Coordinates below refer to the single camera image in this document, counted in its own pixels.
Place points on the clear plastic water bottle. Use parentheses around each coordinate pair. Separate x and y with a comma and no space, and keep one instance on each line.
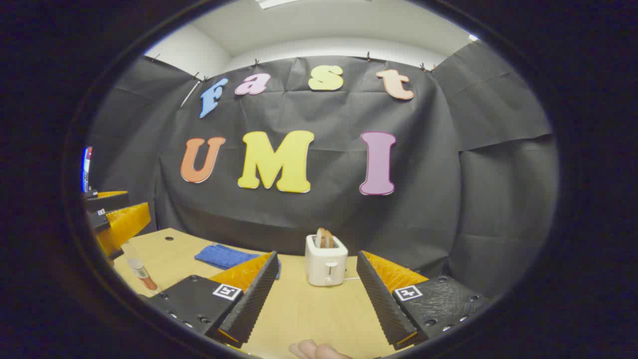
(137,267)

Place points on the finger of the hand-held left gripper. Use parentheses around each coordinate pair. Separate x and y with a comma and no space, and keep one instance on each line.
(107,201)
(127,222)

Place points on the toasted bread slice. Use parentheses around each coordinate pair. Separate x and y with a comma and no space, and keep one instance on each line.
(325,238)

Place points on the white toaster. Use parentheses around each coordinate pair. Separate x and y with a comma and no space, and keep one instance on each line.
(326,264)

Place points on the computer monitor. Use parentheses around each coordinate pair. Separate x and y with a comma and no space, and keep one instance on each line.
(86,169)

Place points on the blue folded towel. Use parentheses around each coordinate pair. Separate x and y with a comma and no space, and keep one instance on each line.
(224,256)

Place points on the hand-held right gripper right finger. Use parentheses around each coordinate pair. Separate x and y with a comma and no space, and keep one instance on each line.
(381,301)

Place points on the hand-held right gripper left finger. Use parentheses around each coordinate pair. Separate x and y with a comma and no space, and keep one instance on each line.
(251,299)

